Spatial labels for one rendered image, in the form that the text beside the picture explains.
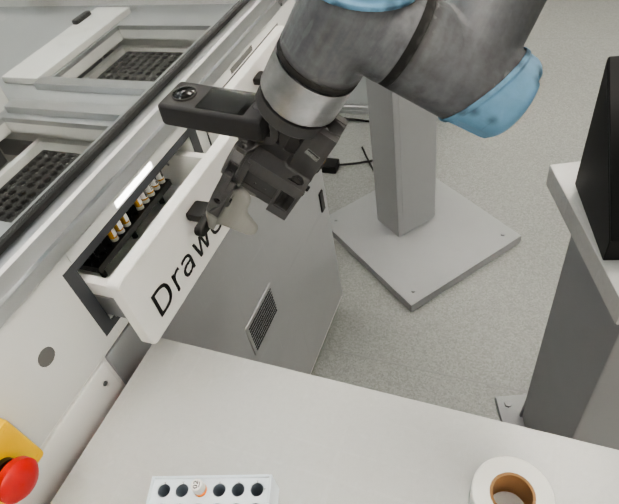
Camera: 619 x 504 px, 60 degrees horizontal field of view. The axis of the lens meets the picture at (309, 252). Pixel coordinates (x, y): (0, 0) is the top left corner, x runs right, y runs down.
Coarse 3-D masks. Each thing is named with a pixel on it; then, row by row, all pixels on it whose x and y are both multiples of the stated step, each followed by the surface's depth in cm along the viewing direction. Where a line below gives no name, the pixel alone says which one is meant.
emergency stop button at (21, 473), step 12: (24, 456) 48; (12, 468) 46; (24, 468) 47; (36, 468) 48; (0, 480) 46; (12, 480) 46; (24, 480) 47; (36, 480) 48; (0, 492) 46; (12, 492) 46; (24, 492) 47
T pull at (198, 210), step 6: (198, 204) 65; (204, 204) 65; (192, 210) 64; (198, 210) 64; (204, 210) 64; (186, 216) 64; (192, 216) 64; (198, 216) 64; (204, 216) 63; (198, 222) 63; (204, 222) 62; (198, 228) 62; (204, 228) 62; (198, 234) 62; (204, 234) 62
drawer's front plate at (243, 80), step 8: (272, 32) 92; (280, 32) 92; (264, 40) 91; (272, 40) 90; (264, 48) 88; (272, 48) 90; (256, 56) 87; (264, 56) 88; (248, 64) 85; (256, 64) 86; (264, 64) 89; (240, 72) 84; (248, 72) 84; (256, 72) 86; (232, 80) 82; (240, 80) 82; (248, 80) 84; (232, 88) 81; (240, 88) 82; (248, 88) 85; (256, 88) 87; (216, 136) 79
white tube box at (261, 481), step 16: (160, 480) 54; (176, 480) 53; (192, 480) 53; (208, 480) 53; (224, 480) 53; (240, 480) 52; (256, 480) 52; (272, 480) 52; (160, 496) 53; (176, 496) 52; (192, 496) 52; (208, 496) 52; (224, 496) 52; (240, 496) 51; (256, 496) 54; (272, 496) 52
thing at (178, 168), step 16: (176, 160) 77; (192, 160) 76; (176, 176) 80; (160, 208) 78; (144, 224) 76; (128, 240) 74; (80, 272) 71; (112, 272) 70; (96, 288) 61; (112, 304) 62
